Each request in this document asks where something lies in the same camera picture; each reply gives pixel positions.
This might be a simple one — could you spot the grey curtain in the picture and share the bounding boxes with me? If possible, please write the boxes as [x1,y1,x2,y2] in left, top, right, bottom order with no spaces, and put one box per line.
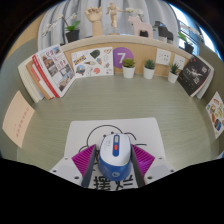
[37,0,181,51]

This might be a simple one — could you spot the wooden hand model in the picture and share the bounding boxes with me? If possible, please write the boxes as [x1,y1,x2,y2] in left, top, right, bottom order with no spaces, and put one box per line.
[84,5,104,38]

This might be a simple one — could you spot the dark-framed window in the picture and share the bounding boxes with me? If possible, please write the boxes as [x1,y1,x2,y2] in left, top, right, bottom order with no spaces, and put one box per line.
[169,3,214,51]

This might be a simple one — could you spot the white orchid plant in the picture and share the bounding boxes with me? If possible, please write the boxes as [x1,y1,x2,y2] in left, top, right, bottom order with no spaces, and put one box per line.
[121,6,145,23]

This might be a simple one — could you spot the small succulent in white pot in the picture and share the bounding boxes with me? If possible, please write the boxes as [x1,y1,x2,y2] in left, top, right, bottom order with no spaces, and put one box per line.
[143,58,157,80]
[121,57,137,79]
[167,62,181,84]

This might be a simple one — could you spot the blue and white computer mouse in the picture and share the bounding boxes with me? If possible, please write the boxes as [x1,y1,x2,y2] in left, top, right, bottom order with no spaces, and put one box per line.
[97,133,132,182]

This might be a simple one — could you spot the white orchid in black pot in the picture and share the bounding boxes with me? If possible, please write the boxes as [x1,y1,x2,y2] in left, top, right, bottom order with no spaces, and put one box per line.
[176,23,201,55]
[41,12,82,44]

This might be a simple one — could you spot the pink wooden horse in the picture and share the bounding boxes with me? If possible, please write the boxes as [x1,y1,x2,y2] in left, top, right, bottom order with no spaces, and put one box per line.
[127,15,154,39]

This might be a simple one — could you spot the green desk partition panel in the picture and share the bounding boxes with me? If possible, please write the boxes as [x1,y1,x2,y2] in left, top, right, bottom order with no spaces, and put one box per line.
[0,38,41,159]
[196,41,224,158]

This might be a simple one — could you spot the beige thin book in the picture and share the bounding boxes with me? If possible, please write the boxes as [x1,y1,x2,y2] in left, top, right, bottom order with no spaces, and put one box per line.
[1,90,36,149]

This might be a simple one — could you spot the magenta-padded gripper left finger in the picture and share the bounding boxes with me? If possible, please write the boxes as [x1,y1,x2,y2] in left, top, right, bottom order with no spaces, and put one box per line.
[49,143,99,188]

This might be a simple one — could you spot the white mouse pad with drawing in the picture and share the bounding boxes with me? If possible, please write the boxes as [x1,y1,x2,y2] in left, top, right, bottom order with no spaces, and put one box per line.
[63,117,167,192]

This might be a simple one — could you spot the round purple number sign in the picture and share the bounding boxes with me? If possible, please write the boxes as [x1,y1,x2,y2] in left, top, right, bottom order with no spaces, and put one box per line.
[112,46,135,69]

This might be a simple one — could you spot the black-covered book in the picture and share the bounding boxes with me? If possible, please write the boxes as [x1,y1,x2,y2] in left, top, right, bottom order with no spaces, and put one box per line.
[176,55,213,98]

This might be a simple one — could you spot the brown-covered book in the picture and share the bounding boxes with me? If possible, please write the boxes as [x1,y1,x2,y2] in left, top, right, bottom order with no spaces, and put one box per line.
[25,59,51,101]

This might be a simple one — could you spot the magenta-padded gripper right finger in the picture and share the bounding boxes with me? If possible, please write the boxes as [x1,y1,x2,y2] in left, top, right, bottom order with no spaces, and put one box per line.
[130,143,175,189]

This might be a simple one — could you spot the book with picture cover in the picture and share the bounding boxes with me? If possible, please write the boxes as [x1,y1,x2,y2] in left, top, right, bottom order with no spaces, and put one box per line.
[34,44,77,99]

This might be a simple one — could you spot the colourful illustrated book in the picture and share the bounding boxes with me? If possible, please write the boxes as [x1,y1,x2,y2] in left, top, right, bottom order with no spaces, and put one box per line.
[205,91,224,140]

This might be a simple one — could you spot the white wall socket plate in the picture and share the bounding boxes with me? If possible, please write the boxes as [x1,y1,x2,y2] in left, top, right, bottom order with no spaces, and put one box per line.
[173,54,187,70]
[155,48,172,67]

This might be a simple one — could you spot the black wooden horse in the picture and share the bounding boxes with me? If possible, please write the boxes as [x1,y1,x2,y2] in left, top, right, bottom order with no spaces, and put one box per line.
[153,20,174,44]

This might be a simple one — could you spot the white card with stickers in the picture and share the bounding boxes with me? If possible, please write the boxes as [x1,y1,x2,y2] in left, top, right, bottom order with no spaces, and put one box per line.
[70,46,114,79]

